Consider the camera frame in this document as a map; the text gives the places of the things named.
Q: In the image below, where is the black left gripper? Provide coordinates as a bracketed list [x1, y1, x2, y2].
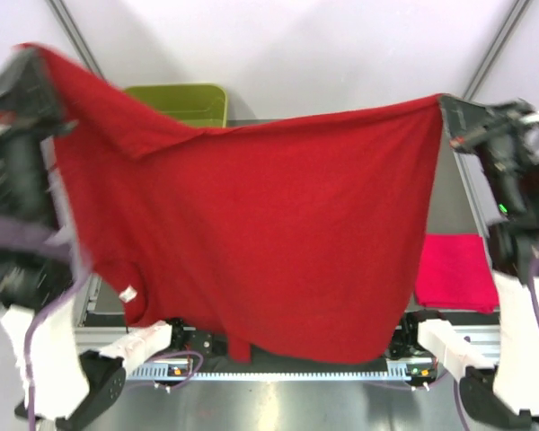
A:
[0, 44, 80, 231]

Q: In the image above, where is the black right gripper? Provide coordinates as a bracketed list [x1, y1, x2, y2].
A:
[434, 92, 532, 212]

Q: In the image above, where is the red t shirt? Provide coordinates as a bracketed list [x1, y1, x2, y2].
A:
[38, 47, 442, 365]

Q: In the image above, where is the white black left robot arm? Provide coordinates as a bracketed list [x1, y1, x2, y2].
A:
[0, 48, 186, 430]

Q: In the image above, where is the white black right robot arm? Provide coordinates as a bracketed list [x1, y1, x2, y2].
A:
[400, 95, 539, 430]

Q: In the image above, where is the folded pink t shirt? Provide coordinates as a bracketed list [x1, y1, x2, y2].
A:
[415, 234, 499, 313]

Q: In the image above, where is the olive green plastic basket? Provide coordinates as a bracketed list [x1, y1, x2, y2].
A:
[123, 84, 228, 128]

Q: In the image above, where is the slotted grey cable duct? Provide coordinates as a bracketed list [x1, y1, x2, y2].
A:
[129, 358, 437, 383]

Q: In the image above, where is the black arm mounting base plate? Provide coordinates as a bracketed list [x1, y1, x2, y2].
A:
[171, 319, 435, 371]

